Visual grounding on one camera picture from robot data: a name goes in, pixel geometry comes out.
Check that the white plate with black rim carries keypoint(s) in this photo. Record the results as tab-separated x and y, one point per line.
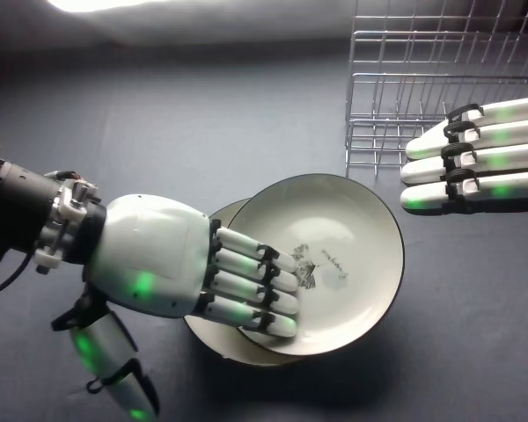
215	343
347	228

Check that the white backdrop sheet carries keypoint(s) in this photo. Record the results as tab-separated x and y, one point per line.
202	17

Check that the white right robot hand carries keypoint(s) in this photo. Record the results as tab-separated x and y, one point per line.
501	167

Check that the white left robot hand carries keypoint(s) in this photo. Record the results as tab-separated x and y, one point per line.
158	246

